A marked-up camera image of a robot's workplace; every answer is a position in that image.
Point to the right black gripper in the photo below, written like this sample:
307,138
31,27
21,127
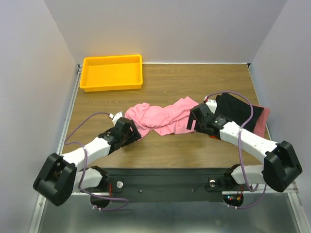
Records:
194,119

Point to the left aluminium rail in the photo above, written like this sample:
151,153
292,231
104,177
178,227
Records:
69,110

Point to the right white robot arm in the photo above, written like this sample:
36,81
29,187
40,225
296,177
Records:
280,165

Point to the yellow plastic bin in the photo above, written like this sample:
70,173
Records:
111,73

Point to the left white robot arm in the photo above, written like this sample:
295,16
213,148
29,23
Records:
62,175

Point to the black folded t shirt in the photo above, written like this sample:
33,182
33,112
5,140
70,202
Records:
237,110

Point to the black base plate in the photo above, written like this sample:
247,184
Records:
169,184

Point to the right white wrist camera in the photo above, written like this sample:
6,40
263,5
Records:
211,103

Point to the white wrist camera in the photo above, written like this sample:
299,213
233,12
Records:
115,117
211,103

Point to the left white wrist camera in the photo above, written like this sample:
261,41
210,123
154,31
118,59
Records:
115,117

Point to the dusty rose folded t shirt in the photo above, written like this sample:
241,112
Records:
260,126

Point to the pink t shirt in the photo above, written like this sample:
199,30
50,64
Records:
171,119

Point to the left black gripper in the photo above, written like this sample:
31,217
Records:
132,131

